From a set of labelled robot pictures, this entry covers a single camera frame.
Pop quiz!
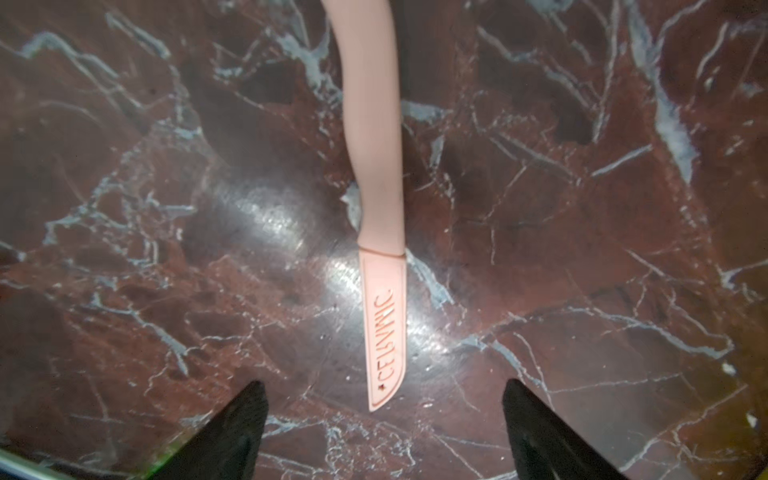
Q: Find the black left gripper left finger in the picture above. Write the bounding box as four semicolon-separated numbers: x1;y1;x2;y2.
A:
149;381;269;480

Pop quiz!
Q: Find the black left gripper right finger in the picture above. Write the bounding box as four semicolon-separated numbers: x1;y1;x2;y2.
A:
502;379;626;480

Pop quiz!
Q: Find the pink fruit knife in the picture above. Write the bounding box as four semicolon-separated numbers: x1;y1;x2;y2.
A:
323;1;407;412

